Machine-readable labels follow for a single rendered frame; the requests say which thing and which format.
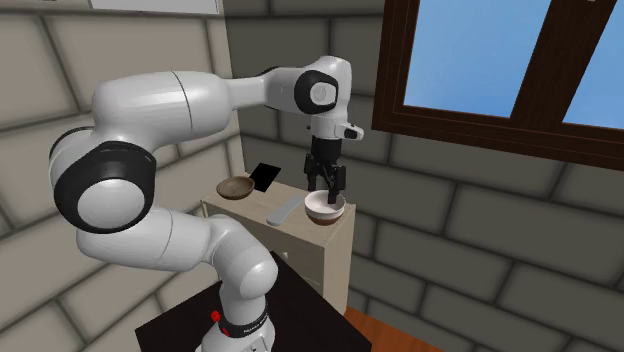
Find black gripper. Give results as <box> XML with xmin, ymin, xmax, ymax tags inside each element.
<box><xmin>304</xmin><ymin>135</ymin><xmax>348</xmax><ymax>205</ymax></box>

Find white and brown bowl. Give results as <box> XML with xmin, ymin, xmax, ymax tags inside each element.
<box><xmin>303</xmin><ymin>189</ymin><xmax>347</xmax><ymax>226</ymax></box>

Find grey remote control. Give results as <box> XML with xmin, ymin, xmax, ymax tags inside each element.
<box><xmin>265</xmin><ymin>195</ymin><xmax>305</xmax><ymax>227</ymax></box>

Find black tablet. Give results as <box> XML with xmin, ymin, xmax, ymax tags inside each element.
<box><xmin>247</xmin><ymin>162</ymin><xmax>282</xmax><ymax>193</ymax></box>

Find beige chest of drawers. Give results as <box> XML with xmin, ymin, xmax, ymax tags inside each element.
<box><xmin>200</xmin><ymin>180</ymin><xmax>357</xmax><ymax>315</ymax></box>

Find brown wooden bowl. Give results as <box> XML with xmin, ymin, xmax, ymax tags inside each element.
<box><xmin>215</xmin><ymin>175</ymin><xmax>256</xmax><ymax>201</ymax></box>

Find black robot stand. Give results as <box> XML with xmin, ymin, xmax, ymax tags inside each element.
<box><xmin>134</xmin><ymin>250</ymin><xmax>373</xmax><ymax>352</ymax></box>

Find brown framed window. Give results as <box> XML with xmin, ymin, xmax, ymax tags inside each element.
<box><xmin>371</xmin><ymin>0</ymin><xmax>624</xmax><ymax>172</ymax></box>

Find white wall picture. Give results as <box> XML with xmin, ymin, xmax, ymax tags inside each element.
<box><xmin>87</xmin><ymin>0</ymin><xmax>224</xmax><ymax>16</ymax></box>

